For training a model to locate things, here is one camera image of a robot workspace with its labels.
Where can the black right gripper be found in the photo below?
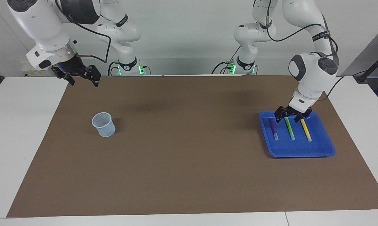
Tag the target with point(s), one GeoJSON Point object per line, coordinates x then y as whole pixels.
{"type": "Point", "coordinates": [72, 69]}

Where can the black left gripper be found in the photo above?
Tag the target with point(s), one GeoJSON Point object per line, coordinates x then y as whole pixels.
{"type": "Point", "coordinates": [297, 110]}

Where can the green highlighter pen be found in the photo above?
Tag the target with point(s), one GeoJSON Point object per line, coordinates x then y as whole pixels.
{"type": "Point", "coordinates": [290, 130]}

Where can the purple highlighter pen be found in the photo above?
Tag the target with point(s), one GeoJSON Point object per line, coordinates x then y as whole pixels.
{"type": "Point", "coordinates": [274, 129]}

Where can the yellow highlighter pen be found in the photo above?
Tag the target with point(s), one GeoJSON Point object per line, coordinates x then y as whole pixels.
{"type": "Point", "coordinates": [306, 131]}

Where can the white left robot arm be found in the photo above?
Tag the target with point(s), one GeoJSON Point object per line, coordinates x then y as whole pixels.
{"type": "Point", "coordinates": [314, 69]}

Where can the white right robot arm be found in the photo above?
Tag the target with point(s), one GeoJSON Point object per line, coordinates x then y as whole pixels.
{"type": "Point", "coordinates": [41, 22]}

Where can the blue plastic tray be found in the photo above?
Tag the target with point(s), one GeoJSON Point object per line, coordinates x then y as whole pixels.
{"type": "Point", "coordinates": [295, 147]}

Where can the white power box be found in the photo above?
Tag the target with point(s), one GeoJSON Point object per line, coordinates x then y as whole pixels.
{"type": "Point", "coordinates": [32, 72]}

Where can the translucent plastic cup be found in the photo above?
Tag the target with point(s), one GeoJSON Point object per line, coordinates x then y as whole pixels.
{"type": "Point", "coordinates": [105, 128]}

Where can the black stand pole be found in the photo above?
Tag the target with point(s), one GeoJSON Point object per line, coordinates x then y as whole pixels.
{"type": "Point", "coordinates": [372, 66]}

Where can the brown table mat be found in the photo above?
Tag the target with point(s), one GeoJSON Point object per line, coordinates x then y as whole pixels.
{"type": "Point", "coordinates": [188, 157]}

